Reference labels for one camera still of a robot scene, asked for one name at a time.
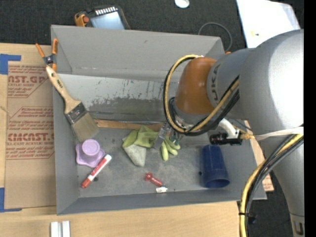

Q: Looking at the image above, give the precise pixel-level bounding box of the green rubber glove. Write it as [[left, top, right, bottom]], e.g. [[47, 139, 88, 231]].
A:
[[121, 125, 182, 162]]

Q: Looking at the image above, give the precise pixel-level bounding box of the small red plastic piece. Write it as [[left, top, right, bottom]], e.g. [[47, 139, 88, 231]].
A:
[[144, 172, 164, 188]]

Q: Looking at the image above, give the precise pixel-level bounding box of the brown wooden flat strip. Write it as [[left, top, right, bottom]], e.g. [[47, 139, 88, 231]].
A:
[[93, 118, 164, 132]]

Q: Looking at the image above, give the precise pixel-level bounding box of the dark blue plastic cup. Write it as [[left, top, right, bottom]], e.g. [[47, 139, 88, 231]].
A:
[[200, 144, 231, 189]]

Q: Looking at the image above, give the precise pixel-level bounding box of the red and white marker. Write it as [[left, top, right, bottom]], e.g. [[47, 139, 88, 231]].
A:
[[80, 154, 113, 190]]

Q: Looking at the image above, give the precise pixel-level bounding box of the purple plastic cup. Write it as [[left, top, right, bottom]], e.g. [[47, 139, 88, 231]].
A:
[[75, 138, 106, 168]]

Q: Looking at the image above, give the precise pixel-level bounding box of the grey metal bin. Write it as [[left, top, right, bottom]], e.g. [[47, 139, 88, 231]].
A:
[[50, 25, 269, 216]]

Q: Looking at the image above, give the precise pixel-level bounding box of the brown cardboard board red print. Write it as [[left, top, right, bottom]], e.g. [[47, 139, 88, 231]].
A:
[[0, 42, 58, 211]]

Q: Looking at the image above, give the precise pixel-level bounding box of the black cylinder on white bracket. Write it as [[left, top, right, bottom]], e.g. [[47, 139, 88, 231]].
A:
[[209, 118, 244, 147]]

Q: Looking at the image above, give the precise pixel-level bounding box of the wooden handled paintbrush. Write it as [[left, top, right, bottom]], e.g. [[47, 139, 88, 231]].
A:
[[45, 65, 100, 143]]

